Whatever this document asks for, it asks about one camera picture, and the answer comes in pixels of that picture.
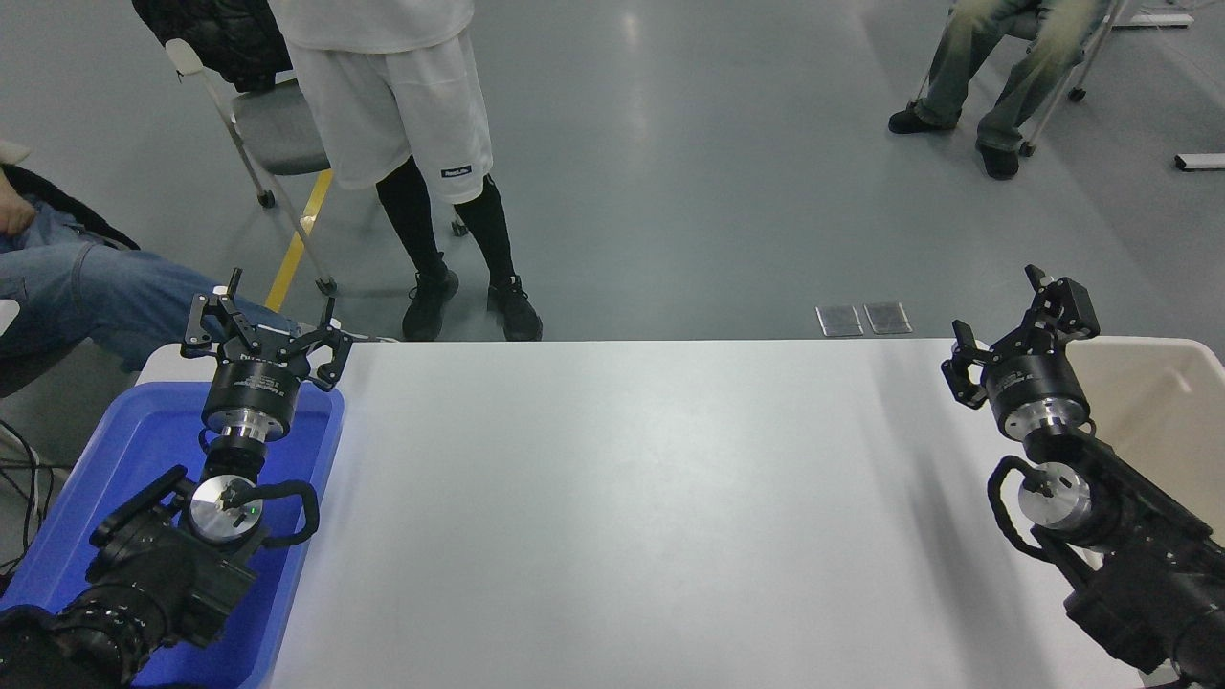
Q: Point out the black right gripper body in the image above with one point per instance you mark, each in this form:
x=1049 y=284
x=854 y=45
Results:
x=1034 y=378

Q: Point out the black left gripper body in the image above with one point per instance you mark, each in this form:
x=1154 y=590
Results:
x=254 y=383

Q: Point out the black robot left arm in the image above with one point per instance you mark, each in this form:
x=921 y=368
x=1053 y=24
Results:
x=153 y=574

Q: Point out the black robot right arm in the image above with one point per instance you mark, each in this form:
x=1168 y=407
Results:
x=1139 y=565

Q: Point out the person's hand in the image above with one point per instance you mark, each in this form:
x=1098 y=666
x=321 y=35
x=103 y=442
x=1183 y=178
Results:
x=13 y=212

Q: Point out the metal floor plate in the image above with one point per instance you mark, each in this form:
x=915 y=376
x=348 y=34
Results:
x=838 y=321
x=887 y=318

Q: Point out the large pale plastic bin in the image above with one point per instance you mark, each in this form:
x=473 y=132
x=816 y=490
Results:
x=1158 y=402

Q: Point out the blue plastic tray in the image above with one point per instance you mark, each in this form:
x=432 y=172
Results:
x=124 y=440

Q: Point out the seated person in jeans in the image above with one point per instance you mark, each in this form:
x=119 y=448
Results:
x=86 y=287

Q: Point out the white floor bar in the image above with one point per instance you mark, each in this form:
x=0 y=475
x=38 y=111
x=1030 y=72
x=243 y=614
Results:
x=1201 y=163
x=1153 y=19

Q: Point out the grey folding chair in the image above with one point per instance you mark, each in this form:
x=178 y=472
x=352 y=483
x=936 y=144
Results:
x=273 y=129

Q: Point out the wheeled metal chair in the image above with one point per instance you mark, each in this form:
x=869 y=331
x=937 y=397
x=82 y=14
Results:
x=1072 y=72

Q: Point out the standing person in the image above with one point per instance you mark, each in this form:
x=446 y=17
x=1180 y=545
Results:
x=402 y=115

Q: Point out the seated person on chair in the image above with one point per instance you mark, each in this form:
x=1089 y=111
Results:
x=1024 y=67

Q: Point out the black jacket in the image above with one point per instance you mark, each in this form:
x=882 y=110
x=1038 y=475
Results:
x=215 y=38

